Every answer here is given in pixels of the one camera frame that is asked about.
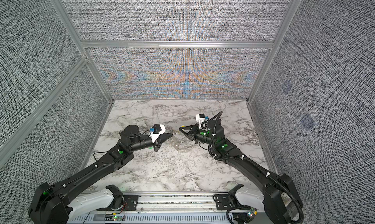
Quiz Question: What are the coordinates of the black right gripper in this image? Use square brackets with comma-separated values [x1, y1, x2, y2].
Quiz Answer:
[180, 124, 218, 148]

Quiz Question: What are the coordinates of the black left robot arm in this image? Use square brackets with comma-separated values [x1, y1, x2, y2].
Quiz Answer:
[28, 124, 173, 224]

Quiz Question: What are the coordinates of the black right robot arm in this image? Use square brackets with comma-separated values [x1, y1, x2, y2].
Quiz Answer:
[179, 124, 304, 224]

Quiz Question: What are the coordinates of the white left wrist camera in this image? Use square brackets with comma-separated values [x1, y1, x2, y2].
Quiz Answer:
[149, 124, 166, 143]

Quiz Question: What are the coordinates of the aluminium front rail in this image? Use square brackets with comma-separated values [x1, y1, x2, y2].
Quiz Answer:
[73, 191, 299, 214]

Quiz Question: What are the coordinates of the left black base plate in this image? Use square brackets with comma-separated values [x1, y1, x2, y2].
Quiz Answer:
[109, 195, 139, 211]

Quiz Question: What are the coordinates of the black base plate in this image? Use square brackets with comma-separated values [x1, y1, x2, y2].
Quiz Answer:
[215, 193, 255, 211]
[109, 195, 139, 211]

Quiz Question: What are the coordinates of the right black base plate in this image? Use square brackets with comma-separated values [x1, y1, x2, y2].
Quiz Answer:
[215, 193, 255, 211]

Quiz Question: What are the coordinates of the slotted grey cable duct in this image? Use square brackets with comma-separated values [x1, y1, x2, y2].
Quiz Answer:
[69, 213, 229, 224]

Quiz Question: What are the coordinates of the aluminium enclosure frame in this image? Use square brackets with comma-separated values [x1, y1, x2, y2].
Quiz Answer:
[1, 0, 293, 198]

